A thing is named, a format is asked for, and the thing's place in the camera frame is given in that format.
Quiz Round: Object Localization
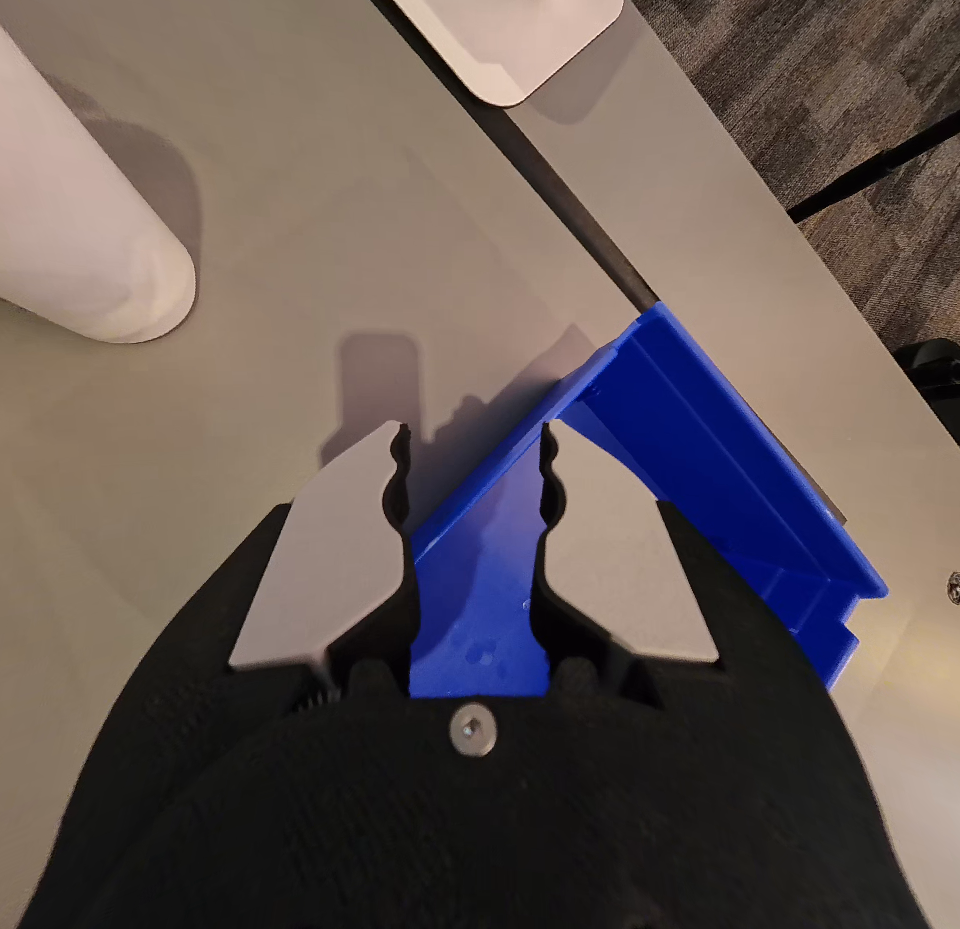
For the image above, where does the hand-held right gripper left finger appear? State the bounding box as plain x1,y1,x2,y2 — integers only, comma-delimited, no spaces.
227,420,421,671

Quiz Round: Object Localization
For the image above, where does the black metal frame leg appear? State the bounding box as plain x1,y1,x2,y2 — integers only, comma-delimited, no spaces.
787,111,960,225

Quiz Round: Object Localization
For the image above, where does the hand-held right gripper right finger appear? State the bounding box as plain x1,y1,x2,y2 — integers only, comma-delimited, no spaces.
532,421,721,664

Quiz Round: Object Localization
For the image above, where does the white plastic bottle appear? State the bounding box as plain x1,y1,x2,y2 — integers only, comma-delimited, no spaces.
0,25,198,344

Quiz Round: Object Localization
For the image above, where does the black board easel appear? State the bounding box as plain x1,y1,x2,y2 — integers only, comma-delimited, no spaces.
892,340,960,450

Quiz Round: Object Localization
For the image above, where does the blue plastic bin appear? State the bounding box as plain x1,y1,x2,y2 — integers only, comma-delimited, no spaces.
408,301,890,699

